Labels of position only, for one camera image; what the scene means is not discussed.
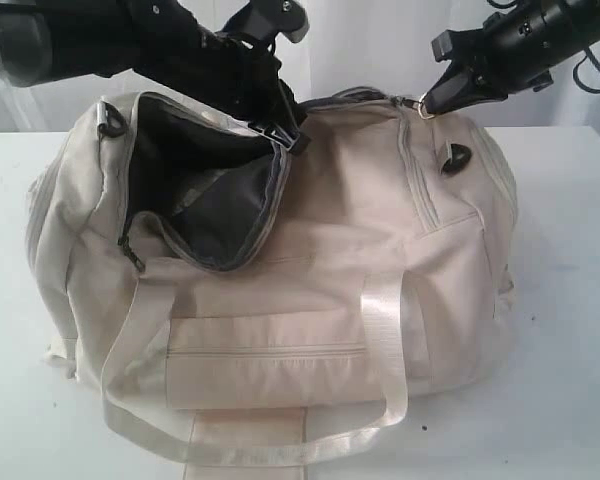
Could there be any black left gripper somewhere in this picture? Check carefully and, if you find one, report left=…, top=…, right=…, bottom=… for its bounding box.
left=129, top=1, right=308, bottom=154

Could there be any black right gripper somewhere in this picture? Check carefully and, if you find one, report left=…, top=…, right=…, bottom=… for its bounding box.
left=422, top=14, right=553, bottom=115

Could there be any brass key ring zipper pull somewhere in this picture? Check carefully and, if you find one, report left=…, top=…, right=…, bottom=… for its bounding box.
left=391, top=95, right=436, bottom=120

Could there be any cream canvas duffel bag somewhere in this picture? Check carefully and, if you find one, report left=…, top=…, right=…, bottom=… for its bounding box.
left=26, top=88, right=518, bottom=475

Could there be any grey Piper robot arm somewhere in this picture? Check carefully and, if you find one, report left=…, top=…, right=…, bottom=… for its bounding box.
left=417, top=1, right=600, bottom=118

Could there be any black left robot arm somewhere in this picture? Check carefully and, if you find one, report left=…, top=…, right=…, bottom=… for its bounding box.
left=0, top=0, right=309, bottom=154

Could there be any metal zipper slider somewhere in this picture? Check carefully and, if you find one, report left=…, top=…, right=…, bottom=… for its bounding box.
left=118, top=234, right=146, bottom=273

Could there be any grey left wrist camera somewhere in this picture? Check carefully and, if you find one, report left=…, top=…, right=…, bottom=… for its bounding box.
left=222, top=0, right=309, bottom=46

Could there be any black plastic strap ring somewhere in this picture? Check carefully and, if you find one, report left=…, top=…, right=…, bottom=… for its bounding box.
left=440, top=143, right=474, bottom=177
left=97, top=102, right=127, bottom=142

